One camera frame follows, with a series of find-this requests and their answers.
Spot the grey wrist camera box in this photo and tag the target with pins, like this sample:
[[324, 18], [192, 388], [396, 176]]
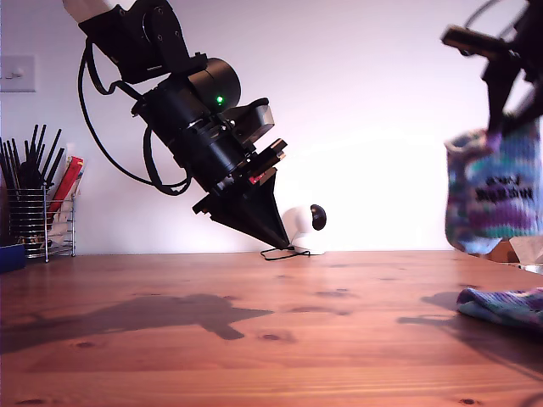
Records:
[[254, 123]]

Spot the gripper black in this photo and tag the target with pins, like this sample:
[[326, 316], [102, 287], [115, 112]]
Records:
[[479, 42], [220, 165]]

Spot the white round security camera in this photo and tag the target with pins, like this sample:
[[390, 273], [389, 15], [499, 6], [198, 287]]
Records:
[[303, 243]]

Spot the beige paper packet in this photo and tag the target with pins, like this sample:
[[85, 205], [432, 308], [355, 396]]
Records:
[[63, 224]]

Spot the tie-dye Hugging Face sock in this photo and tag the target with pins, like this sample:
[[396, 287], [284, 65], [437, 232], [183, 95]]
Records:
[[509, 307], [496, 191]]

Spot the red and yellow paper packet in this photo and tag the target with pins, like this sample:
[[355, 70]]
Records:
[[72, 174]]

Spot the black chopstick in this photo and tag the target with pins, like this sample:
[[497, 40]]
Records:
[[11, 163], [29, 150], [6, 161], [57, 166], [42, 137], [34, 137], [54, 148], [18, 157]]

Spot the dark blue container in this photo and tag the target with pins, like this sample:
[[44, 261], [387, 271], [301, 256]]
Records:
[[12, 258]]

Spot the grey tissue box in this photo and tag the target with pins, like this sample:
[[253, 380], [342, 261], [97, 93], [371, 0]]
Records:
[[533, 268]]

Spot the white light switch plate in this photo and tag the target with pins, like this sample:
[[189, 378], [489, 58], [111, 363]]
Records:
[[23, 72]]

